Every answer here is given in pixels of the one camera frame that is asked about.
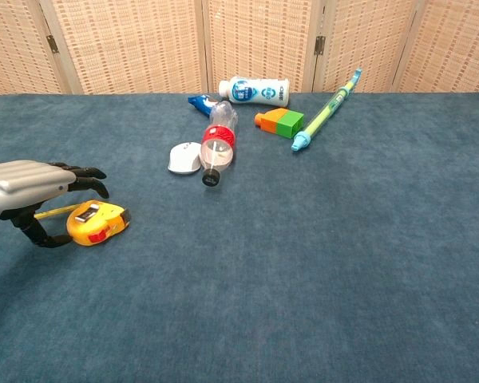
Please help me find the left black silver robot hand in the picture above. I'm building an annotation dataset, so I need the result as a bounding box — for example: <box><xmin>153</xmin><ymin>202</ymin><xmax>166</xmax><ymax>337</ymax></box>
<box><xmin>0</xmin><ymin>160</ymin><xmax>110</xmax><ymax>249</ymax></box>

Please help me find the yellow tape measure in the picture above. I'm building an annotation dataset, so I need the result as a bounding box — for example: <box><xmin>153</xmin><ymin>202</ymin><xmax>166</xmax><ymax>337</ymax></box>
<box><xmin>34</xmin><ymin>199</ymin><xmax>132</xmax><ymax>247</ymax></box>

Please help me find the white computer mouse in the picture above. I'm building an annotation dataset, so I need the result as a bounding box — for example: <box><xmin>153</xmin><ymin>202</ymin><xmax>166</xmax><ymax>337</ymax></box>
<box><xmin>168</xmin><ymin>141</ymin><xmax>203</xmax><ymax>176</ymax></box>

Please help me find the woven bamboo folding screen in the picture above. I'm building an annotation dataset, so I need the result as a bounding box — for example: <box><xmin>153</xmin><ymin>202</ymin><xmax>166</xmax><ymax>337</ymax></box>
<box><xmin>0</xmin><ymin>0</ymin><xmax>479</xmax><ymax>101</ymax></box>

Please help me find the blue cookie pack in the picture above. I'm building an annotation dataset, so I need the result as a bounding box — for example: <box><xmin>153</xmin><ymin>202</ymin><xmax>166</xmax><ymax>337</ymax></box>
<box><xmin>188</xmin><ymin>94</ymin><xmax>220</xmax><ymax>117</ymax></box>

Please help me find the clear bottle with red label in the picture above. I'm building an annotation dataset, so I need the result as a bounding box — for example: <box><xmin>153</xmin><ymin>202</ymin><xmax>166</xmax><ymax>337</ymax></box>
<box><xmin>200</xmin><ymin>101</ymin><xmax>239</xmax><ymax>188</ymax></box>

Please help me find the white milk bottle blue label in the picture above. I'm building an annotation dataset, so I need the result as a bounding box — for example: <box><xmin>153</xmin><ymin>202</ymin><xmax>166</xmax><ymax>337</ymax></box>
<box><xmin>218</xmin><ymin>75</ymin><xmax>291</xmax><ymax>108</ymax></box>

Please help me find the orange toy block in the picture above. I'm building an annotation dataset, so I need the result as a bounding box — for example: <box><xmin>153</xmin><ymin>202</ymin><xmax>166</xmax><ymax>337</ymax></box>
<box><xmin>254</xmin><ymin>107</ymin><xmax>291</xmax><ymax>135</ymax></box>

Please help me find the blue table mat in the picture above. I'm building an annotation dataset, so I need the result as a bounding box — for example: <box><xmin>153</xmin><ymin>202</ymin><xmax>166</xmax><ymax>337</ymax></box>
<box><xmin>0</xmin><ymin>92</ymin><xmax>479</xmax><ymax>383</ymax></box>

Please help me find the green toy block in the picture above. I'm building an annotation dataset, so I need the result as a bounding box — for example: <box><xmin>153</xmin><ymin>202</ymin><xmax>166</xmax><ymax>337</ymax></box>
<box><xmin>276</xmin><ymin>110</ymin><xmax>305</xmax><ymax>140</ymax></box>

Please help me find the green blue toy pen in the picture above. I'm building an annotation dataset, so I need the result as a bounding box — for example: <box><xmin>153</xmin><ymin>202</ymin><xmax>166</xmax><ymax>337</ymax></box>
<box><xmin>291</xmin><ymin>68</ymin><xmax>363</xmax><ymax>152</ymax></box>

